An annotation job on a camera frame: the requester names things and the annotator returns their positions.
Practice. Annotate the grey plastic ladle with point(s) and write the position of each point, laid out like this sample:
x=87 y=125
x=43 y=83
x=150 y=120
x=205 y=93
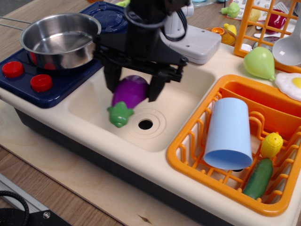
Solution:
x=287 y=50

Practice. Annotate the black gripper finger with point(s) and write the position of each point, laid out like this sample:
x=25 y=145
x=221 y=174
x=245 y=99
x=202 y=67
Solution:
x=157 y=84
x=112 y=73

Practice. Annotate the orange toy strainer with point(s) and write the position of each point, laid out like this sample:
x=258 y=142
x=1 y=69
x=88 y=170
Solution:
x=228 y=37

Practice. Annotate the stainless steel pan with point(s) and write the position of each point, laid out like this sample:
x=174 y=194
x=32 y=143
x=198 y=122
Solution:
x=61 y=41

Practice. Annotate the yellow toy piece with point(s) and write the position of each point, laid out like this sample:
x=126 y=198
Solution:
x=231 y=28

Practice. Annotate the blue toy stove top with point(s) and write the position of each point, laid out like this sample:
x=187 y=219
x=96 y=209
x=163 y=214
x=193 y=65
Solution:
x=63 y=82

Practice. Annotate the orange dish drainer basket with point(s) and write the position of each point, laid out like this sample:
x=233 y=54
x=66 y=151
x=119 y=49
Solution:
x=269 y=111

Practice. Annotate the red stove knob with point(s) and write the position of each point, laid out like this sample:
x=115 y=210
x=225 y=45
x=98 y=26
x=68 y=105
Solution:
x=41 y=83
x=13 y=69

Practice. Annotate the red stove knob right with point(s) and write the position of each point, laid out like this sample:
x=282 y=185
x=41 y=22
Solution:
x=41 y=83

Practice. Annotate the red stove knob left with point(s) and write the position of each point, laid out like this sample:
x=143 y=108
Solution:
x=13 y=69

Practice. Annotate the green toy pear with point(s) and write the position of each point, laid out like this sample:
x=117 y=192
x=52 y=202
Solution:
x=260 y=63

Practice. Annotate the beige toy sink unit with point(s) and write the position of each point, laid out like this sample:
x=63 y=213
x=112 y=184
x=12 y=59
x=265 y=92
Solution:
x=136 y=153

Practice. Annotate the green toy cucumber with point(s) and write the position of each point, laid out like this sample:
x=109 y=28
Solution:
x=259 y=179

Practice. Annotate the orange plastic rack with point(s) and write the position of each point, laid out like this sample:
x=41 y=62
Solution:
x=251 y=32

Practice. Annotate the black mount plate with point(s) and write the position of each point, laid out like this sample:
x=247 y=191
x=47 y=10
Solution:
x=46 y=218

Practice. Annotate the grey toy faucet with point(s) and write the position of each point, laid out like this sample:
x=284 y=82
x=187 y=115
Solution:
x=198 y=45

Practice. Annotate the purple toy eggplant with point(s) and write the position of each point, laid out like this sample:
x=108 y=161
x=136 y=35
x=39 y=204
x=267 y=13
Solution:
x=130 y=92

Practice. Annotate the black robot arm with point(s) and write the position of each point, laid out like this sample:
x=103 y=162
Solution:
x=154 y=13

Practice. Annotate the green toy broccoli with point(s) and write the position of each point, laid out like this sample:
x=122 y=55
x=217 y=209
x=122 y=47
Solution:
x=231 y=11

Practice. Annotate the green cutting board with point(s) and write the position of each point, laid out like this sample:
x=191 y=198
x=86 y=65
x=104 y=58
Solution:
x=123 y=3

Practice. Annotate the toy fried egg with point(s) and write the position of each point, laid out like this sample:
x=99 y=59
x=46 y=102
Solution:
x=289 y=84

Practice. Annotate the red toy vegetable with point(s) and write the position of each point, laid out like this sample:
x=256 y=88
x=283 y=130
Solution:
x=276 y=21

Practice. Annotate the light blue plastic cup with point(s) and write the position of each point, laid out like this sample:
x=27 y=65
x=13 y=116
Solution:
x=228 y=143

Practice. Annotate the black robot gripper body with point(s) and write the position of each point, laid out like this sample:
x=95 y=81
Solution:
x=140 y=49

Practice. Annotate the yellow toy corn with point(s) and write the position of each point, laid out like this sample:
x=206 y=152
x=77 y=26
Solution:
x=271 y=145

